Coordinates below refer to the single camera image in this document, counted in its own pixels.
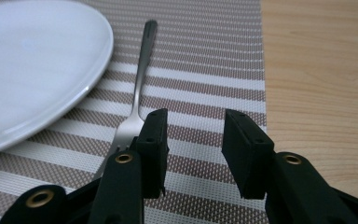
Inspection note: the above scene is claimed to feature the white plate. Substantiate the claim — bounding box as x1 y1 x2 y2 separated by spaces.
0 0 116 159

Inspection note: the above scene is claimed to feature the silver fork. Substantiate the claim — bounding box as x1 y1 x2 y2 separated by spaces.
92 20 158 181

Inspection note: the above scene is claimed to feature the grey striped placemat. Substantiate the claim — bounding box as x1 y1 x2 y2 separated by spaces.
0 0 268 224

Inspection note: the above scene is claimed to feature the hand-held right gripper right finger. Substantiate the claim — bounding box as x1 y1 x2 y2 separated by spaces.
221 108 357 224

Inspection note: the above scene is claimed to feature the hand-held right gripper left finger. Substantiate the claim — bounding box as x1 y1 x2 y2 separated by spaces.
88 107 171 224

